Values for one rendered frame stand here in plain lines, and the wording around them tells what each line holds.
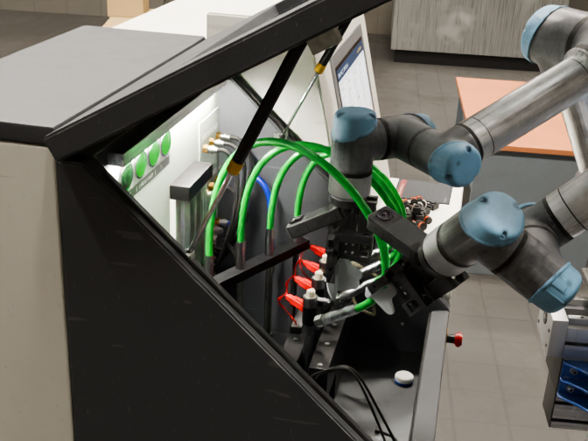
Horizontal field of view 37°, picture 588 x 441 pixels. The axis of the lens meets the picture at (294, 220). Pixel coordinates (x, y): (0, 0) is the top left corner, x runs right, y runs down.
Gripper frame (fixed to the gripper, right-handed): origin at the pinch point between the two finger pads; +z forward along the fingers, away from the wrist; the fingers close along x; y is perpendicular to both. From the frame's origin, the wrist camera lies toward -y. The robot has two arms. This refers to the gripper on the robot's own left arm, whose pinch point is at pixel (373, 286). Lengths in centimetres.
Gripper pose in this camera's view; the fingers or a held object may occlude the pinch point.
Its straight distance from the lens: 146.4
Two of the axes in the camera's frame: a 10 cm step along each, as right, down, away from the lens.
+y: 5.7, 8.1, -1.2
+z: -3.8, 3.9, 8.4
